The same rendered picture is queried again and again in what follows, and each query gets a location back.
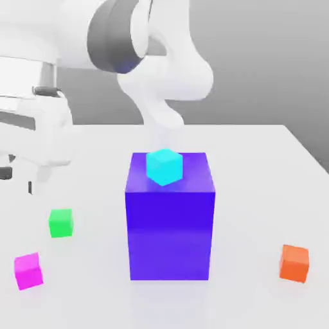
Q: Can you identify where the small cyan cube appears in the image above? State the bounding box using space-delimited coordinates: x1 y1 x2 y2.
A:
145 148 184 187

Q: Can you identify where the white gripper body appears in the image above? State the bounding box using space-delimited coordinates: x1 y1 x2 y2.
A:
0 94 75 167

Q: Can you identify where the small magenta cube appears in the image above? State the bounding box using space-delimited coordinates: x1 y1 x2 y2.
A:
13 252 44 291

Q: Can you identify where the large blue box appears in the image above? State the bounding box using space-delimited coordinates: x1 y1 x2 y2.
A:
125 152 216 281

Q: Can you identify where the small orange cube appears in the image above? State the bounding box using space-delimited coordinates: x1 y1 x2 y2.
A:
279 244 310 284

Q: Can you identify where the small green cube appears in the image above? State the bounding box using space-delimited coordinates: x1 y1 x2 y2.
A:
48 208 75 239

